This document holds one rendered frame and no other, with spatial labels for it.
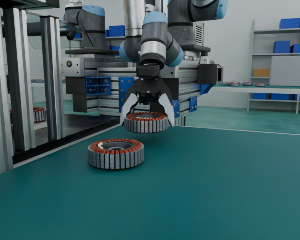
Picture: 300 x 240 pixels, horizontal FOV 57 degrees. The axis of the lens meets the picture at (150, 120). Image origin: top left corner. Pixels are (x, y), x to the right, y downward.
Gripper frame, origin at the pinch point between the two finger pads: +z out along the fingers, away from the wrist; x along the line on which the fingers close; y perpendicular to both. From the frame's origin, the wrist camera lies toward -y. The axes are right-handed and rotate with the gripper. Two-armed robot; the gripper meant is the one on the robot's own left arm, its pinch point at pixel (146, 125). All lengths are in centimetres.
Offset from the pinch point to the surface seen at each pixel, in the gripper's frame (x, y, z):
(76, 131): 19.0, 1.4, 1.9
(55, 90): 20.1, -11.9, -4.0
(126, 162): 0.4, -17.2, 12.8
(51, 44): 20.2, -17.1, -13.1
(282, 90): -103, 200, -106
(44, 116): 31.8, 5.9, -3.8
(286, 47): -211, 469, -332
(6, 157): 22.3, -20.1, 13.6
